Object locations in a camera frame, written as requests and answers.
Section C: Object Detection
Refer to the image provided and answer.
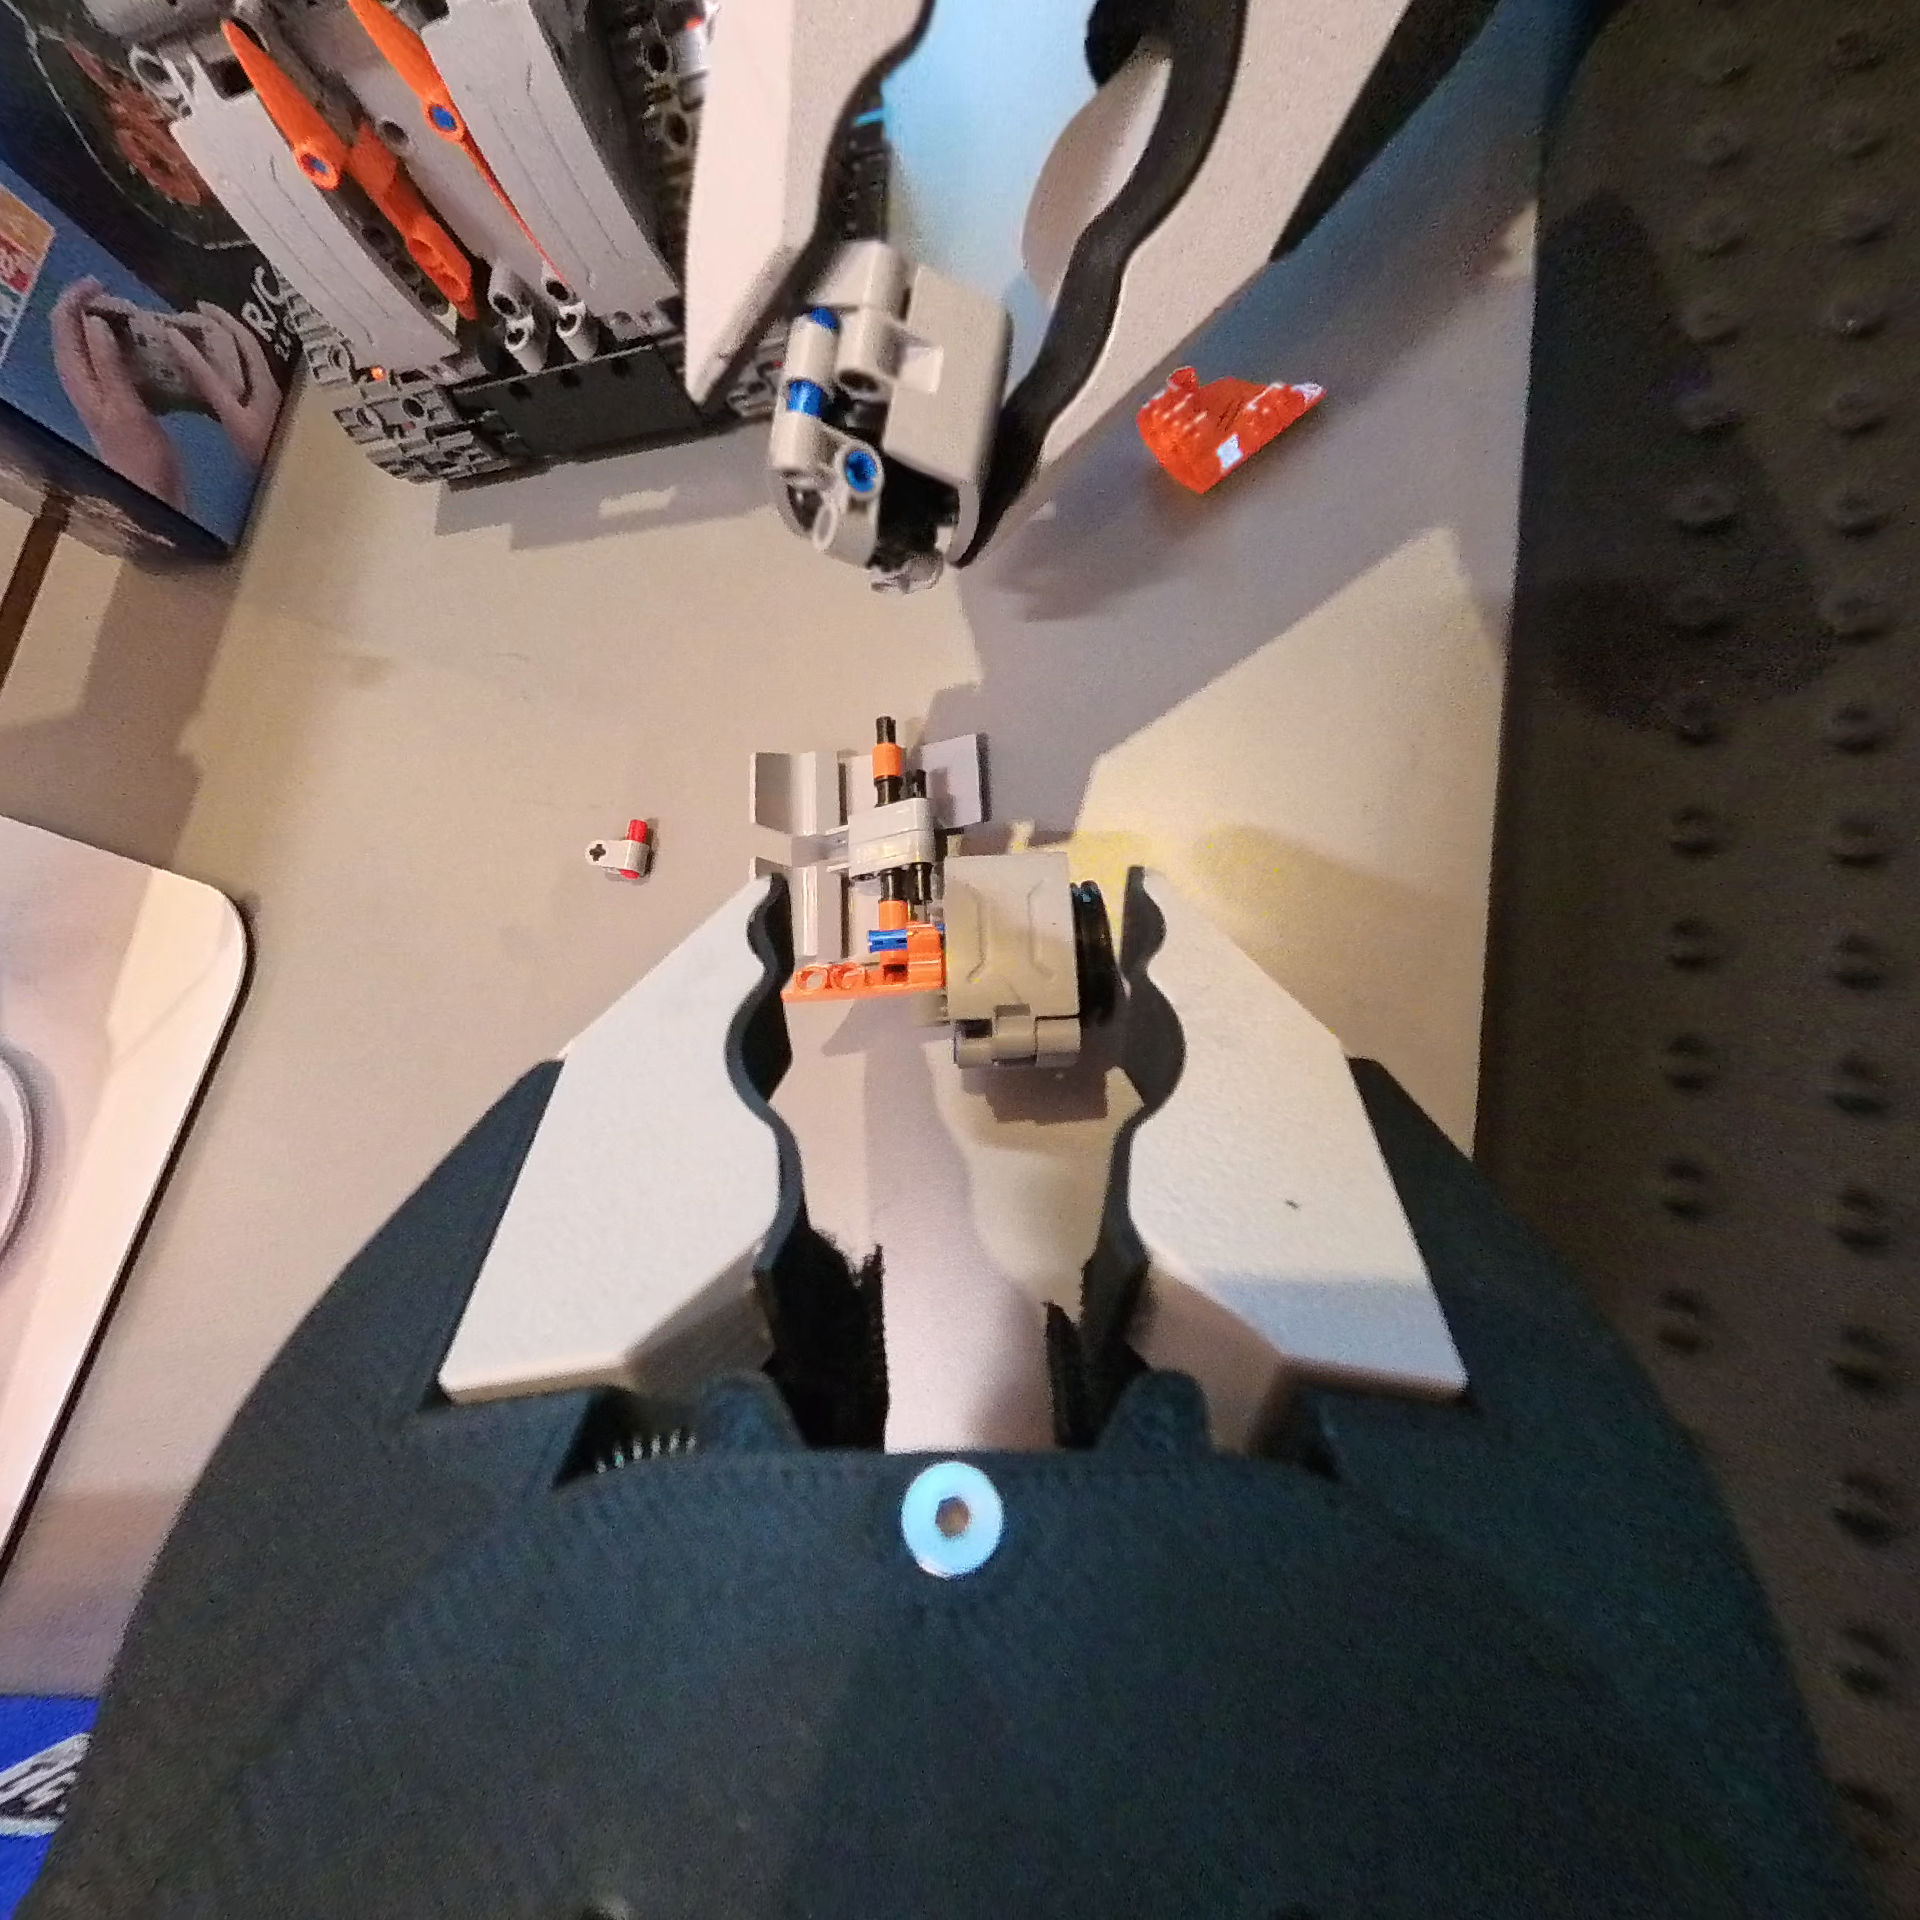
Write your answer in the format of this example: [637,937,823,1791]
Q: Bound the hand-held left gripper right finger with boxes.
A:
[1041,866,1469,1455]

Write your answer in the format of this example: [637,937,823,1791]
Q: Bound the grey orange brick wheel assembly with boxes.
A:
[748,717,1122,1076]

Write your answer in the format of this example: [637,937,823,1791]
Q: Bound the small grey brick hinge assembly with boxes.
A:
[768,240,1017,595]

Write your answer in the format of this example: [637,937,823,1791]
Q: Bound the orange curved brick piece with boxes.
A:
[1136,367,1330,497]

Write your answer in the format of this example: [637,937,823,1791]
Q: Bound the grey orange tracked brick robot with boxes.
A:
[164,0,894,492]

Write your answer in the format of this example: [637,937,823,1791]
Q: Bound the black dimpled cushion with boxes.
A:
[1477,0,1920,1920]

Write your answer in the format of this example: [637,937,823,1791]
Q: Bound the dark blue toy box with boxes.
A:
[0,0,301,565]

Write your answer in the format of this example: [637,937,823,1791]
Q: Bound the white document stand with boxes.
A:
[0,817,252,1567]

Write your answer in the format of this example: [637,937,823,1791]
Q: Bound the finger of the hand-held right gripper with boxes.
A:
[680,0,935,407]
[958,0,1359,570]

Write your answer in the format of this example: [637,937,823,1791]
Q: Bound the blue bin with tag label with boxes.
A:
[0,1687,101,1850]

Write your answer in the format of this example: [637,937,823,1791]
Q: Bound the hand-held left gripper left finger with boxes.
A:
[433,873,887,1450]

